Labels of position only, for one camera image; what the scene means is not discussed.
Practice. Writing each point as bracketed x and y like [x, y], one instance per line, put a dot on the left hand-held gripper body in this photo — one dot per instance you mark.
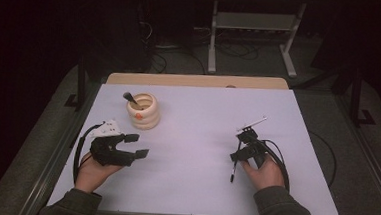
[108, 154]

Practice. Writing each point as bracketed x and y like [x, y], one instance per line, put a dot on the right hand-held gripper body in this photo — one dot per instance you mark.
[261, 152]

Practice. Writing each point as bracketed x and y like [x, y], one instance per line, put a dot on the black pen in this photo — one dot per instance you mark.
[233, 173]

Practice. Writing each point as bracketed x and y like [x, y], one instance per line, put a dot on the cream ringed holder cup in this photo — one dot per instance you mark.
[144, 116]

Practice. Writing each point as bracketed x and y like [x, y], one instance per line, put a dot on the person's right hand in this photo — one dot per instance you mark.
[267, 175]

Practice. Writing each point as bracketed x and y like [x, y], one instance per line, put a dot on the person's left hand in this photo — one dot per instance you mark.
[90, 176]

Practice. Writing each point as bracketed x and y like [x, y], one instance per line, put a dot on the black metal stand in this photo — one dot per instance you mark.
[356, 97]
[81, 80]

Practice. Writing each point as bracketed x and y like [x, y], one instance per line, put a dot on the white metal desk frame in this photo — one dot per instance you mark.
[255, 22]

